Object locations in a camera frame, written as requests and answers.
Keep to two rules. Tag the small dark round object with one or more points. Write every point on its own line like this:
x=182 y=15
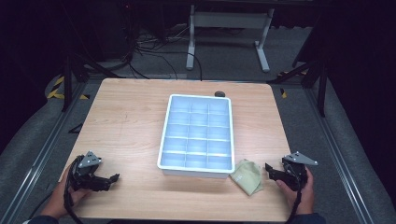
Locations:
x=219 y=94

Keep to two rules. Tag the person's right hand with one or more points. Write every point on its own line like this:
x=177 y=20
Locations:
x=303 y=199

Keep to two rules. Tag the person's left hand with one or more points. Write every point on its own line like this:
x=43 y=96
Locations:
x=62 y=196

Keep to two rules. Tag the white metal table frame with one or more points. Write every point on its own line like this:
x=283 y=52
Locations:
x=229 y=20

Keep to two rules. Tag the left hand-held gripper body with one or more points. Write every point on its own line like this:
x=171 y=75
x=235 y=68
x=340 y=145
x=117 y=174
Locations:
x=85 y=174

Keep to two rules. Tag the aluminium floor rail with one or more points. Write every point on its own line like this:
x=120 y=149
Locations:
x=43 y=155
x=342 y=149

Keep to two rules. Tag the light green cloth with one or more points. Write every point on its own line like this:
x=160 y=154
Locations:
x=247 y=175

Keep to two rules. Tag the white divided plastic tray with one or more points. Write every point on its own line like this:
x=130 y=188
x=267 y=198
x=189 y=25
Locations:
x=196 y=133

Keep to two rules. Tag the black metal stand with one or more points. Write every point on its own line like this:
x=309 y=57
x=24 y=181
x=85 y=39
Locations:
x=67 y=84
x=322 y=90

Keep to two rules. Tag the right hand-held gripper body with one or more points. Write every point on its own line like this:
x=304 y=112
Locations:
x=297 y=172

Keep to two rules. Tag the yellow and black floor tape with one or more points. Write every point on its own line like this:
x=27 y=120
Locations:
x=283 y=93
x=56 y=91

